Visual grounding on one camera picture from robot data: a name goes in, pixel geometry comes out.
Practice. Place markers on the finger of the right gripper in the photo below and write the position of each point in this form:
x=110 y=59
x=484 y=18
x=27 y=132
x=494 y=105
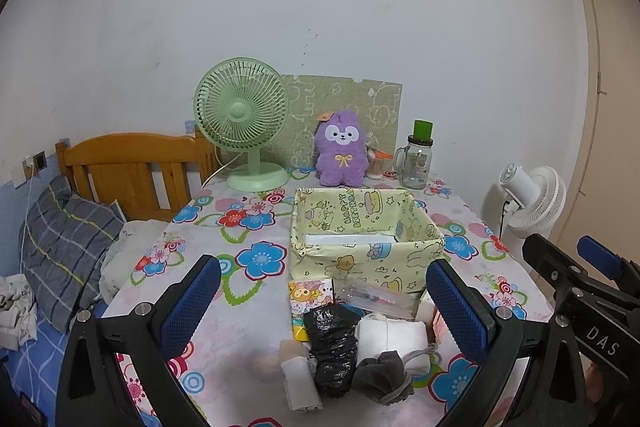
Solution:
x=555 y=264
x=624 y=273

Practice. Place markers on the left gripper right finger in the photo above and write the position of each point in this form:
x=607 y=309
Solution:
x=552 y=391

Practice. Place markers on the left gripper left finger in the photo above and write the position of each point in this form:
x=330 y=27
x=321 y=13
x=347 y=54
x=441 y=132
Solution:
x=91 y=388

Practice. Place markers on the pink tissue pack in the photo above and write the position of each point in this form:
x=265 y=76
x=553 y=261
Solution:
x=428 y=313

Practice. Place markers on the clear plastic pen bag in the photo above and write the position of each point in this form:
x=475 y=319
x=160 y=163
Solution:
x=376 y=299

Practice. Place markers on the dark grey drawstring pouch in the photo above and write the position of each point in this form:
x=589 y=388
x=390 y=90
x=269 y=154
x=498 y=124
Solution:
x=383 y=380

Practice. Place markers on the white cloth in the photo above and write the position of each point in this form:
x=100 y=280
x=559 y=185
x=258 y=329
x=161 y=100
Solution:
x=376 y=333

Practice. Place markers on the black plastic bag roll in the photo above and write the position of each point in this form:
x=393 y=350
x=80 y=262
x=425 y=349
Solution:
x=333 y=344

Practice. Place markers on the cartoon tissue pack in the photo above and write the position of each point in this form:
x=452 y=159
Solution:
x=307 y=306

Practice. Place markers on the small white packet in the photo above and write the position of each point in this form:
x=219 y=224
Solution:
x=300 y=390

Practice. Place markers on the beige door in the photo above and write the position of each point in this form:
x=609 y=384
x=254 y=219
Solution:
x=603 y=198

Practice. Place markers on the white standing fan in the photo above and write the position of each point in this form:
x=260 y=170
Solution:
x=536 y=201

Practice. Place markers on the white crumpled clothes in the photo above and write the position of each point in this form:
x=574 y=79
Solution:
x=18 y=312

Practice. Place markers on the yellow cartoon fabric storage box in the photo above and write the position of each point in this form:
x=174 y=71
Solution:
x=379 y=236

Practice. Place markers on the grey plaid pillow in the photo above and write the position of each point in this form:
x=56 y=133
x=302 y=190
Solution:
x=65 y=239

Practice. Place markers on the glass mason jar mug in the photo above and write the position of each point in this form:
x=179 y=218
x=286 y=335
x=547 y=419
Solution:
x=412 y=163

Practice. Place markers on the green cup on jar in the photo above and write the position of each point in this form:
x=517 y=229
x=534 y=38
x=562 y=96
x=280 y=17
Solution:
x=422 y=130

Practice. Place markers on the purple plush toy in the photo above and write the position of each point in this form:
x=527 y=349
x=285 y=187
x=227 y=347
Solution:
x=341 y=145

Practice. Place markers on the green desk fan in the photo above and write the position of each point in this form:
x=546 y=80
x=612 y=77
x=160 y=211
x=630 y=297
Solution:
x=241 y=105

